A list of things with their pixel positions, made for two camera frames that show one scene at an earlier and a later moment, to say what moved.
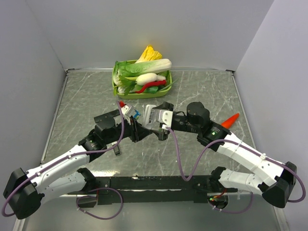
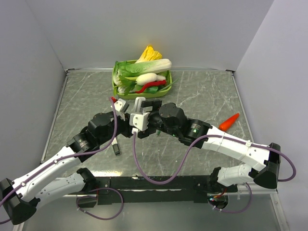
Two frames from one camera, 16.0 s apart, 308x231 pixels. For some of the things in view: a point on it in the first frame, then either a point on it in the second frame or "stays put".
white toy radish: x=147 y=77 stays put
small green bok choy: x=120 y=72 stays put
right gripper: x=165 y=105 → x=156 y=104
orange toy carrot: x=228 y=123 stays put
